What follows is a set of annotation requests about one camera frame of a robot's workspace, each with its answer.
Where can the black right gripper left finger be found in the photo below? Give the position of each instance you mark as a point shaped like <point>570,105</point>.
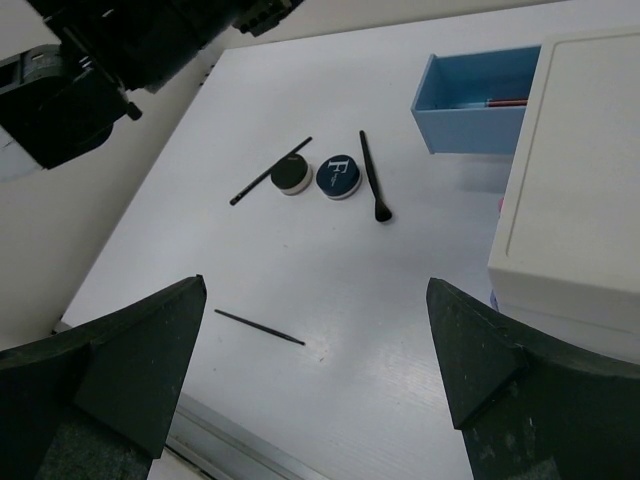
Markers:
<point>97,401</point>

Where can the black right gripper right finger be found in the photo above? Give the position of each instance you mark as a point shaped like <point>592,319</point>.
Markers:
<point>530,406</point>

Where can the black lid cosmetic jar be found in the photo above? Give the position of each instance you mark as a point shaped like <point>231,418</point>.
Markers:
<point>291,175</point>

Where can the navy lid cosmetic jar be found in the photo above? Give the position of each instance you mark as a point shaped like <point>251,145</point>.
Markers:
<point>338,177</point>

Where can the red lip gloss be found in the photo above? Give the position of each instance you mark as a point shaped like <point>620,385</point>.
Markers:
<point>503,103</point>

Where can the blue drawer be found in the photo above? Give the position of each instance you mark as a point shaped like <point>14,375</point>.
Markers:
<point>449,110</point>

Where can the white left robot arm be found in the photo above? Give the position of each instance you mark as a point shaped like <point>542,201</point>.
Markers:
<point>61,101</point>

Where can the black angled makeup brush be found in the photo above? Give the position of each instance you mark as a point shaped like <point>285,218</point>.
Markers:
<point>381,211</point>

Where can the purple drawer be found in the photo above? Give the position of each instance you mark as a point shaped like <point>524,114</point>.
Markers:
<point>493,301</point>

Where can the white drawer organizer box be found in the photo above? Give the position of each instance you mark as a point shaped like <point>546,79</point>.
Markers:
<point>567,240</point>

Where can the thin black liner pencil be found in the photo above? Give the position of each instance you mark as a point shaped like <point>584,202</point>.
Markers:
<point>260,327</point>

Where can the thin black eyeliner brush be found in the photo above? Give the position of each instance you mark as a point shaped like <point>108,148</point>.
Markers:
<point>260,178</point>

